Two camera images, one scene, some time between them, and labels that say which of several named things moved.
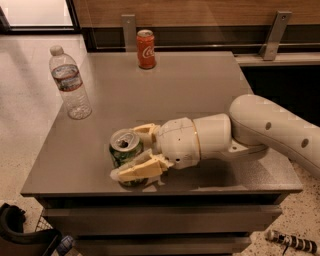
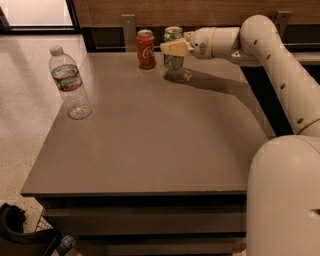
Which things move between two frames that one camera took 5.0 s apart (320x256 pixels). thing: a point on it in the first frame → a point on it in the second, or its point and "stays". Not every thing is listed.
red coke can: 145,40 stays
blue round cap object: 64,246 stays
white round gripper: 178,141 → 201,42
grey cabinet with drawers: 211,208 stays
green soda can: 124,145 → 173,62
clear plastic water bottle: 68,78 stays
